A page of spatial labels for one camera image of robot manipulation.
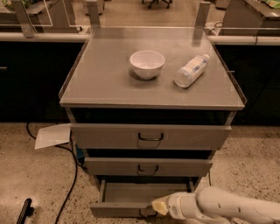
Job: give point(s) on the grey desk right background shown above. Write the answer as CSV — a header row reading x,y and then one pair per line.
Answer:
x,y
250,18

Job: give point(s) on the grey drawer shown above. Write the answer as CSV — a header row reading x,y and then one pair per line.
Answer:
x,y
133,200
157,167
149,136

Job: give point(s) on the grey post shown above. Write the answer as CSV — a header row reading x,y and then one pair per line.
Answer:
x,y
23,18
202,14
92,7

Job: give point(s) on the grey middle drawer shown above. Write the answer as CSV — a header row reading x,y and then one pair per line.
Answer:
x,y
157,167

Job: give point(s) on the black office chair base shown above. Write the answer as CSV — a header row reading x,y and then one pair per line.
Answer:
x,y
151,3

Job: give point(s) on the grey bottom drawer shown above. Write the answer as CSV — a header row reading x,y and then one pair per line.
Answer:
x,y
133,200

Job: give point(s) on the black bar object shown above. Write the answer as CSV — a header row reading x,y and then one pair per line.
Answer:
x,y
26,211

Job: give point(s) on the white paper sheet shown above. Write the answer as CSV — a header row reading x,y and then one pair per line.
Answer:
x,y
52,136

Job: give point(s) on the grey post right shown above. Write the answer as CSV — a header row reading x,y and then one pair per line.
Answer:
x,y
202,14

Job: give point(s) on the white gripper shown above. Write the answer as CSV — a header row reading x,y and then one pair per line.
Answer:
x,y
176,205

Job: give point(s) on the grey post middle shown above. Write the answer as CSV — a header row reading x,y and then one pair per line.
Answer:
x,y
92,7

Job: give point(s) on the grey post left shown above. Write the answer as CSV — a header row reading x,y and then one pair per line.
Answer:
x,y
23,18

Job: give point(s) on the clear plastic water bottle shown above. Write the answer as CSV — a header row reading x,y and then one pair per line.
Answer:
x,y
190,72

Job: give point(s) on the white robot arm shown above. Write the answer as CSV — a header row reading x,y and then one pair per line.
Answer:
x,y
212,205

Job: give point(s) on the grey drawer cabinet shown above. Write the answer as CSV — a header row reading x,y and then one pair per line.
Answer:
x,y
102,88

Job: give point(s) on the white bowl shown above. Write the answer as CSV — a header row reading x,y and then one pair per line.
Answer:
x,y
146,64

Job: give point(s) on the grey top drawer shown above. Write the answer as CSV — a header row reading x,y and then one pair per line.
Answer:
x,y
149,136

